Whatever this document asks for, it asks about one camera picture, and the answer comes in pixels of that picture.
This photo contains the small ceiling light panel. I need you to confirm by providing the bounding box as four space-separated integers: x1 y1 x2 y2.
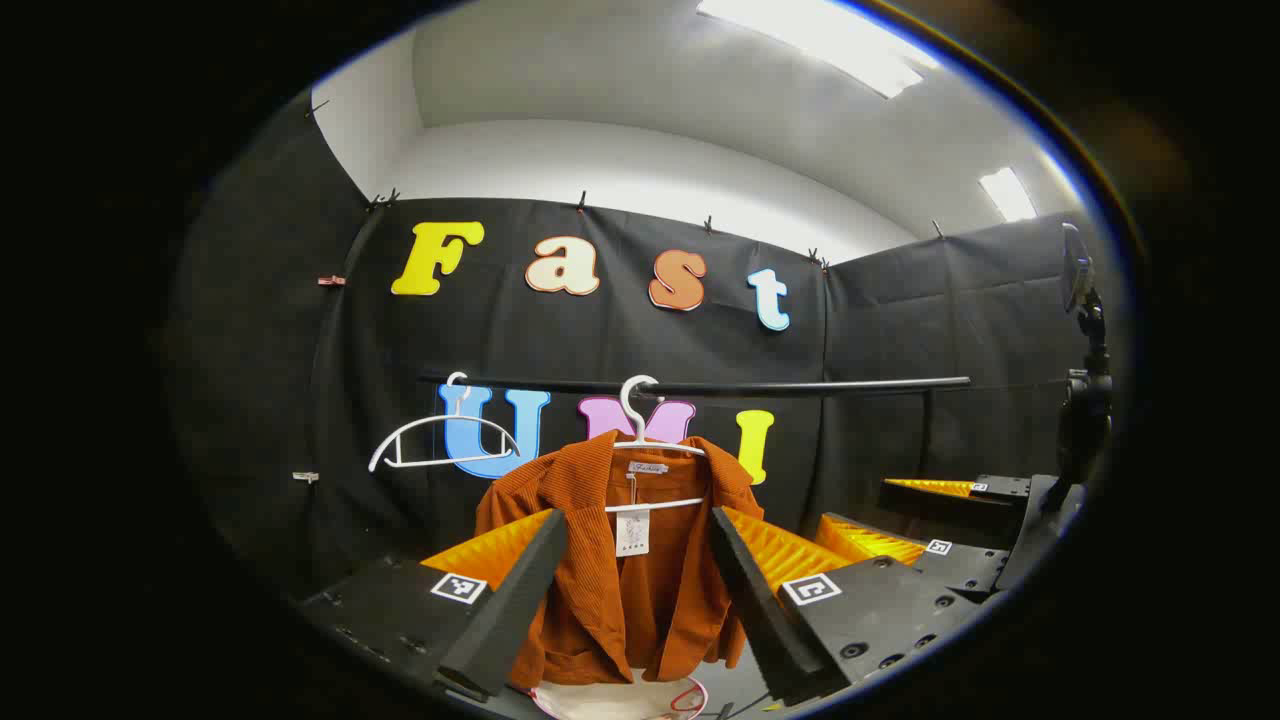
978 166 1039 223

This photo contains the black backdrop cloth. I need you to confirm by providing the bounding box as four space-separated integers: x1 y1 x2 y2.
165 95 1111 601

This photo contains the black clothes rack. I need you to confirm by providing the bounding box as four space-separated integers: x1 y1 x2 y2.
418 370 973 481

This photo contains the large ceiling light panel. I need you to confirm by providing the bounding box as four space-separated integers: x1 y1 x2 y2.
697 0 941 101

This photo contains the white laundry hamper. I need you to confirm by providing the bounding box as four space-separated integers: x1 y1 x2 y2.
528 672 711 720

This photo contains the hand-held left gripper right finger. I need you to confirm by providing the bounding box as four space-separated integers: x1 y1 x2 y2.
710 505 988 708

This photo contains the white clothes hanger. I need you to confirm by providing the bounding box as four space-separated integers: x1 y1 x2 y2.
604 374 707 514
367 372 523 474

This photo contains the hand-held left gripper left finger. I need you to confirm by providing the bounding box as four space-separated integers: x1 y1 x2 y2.
298 508 571 701

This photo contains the orange corduroy jacket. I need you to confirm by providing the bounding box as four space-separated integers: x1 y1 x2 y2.
475 430 766 691

